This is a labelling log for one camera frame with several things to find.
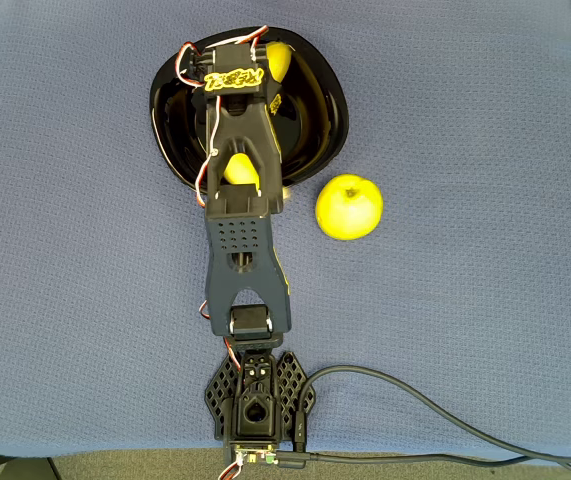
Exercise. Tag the blue textured cloth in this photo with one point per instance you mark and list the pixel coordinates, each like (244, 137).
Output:
(65, 200)

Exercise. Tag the yellow banana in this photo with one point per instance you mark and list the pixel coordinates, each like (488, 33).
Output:
(279, 60)

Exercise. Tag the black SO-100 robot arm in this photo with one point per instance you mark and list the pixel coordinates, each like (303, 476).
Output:
(245, 280)

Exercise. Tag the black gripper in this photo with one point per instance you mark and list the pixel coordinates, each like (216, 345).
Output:
(273, 102)

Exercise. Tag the black glossy bowl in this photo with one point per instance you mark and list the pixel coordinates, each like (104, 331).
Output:
(315, 130)

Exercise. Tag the green apple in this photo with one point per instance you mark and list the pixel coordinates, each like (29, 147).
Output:
(349, 207)

